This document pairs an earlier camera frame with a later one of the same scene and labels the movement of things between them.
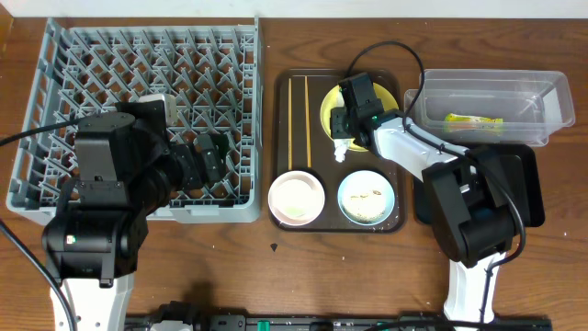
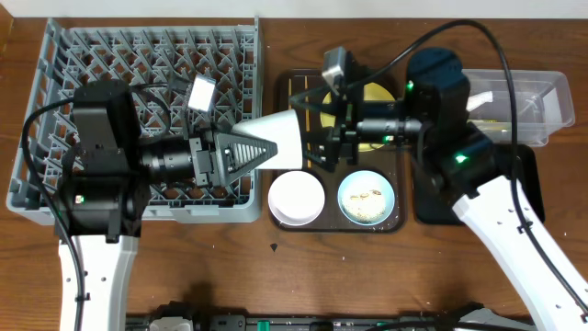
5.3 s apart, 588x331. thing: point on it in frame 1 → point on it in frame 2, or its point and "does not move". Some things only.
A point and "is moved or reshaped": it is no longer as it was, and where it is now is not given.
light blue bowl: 366,198 does not move
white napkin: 341,145 is moved or reshaped
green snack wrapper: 469,123 does not move
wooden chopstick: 309,143 does not move
